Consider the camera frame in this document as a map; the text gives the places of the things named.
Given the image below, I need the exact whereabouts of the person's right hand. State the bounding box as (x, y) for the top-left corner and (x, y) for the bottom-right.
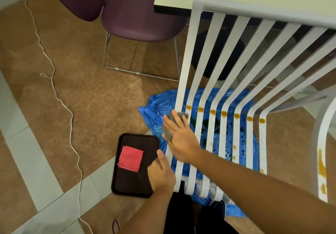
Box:
(162, 109), (203, 164)

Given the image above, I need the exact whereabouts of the person's left hand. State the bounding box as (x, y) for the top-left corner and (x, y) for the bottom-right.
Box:
(147, 149), (177, 194)

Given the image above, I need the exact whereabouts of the black round table base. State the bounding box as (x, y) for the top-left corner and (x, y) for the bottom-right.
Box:
(191, 29), (247, 81)

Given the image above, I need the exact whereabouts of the purple lounge chair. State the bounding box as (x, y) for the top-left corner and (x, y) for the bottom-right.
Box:
(39, 0), (188, 83)

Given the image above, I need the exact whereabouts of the grey cleaning cloth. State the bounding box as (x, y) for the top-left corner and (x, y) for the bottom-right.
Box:
(161, 111), (190, 142)

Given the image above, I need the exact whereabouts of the blue plastic sheet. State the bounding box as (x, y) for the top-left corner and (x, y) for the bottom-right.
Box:
(138, 87), (263, 218)

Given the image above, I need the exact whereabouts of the pink cloth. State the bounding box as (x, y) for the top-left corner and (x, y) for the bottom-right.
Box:
(116, 145), (145, 174)

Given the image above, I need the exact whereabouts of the person's right forearm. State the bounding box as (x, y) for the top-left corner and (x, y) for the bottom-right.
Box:
(192, 147), (336, 234)

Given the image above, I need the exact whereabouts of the white cord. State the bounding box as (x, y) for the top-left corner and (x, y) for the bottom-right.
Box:
(2, 0), (94, 234)

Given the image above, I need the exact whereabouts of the dark brown tray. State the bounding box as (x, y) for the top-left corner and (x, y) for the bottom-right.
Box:
(111, 133), (161, 199)

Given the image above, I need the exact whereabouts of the white slatted chair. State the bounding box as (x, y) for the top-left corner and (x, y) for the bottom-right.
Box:
(164, 0), (336, 204)

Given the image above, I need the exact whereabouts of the person's right black shoe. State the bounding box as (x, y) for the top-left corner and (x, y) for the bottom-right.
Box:
(208, 199), (227, 219)

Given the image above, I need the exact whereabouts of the person's left forearm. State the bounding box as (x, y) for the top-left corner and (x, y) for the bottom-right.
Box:
(119, 186), (174, 234)

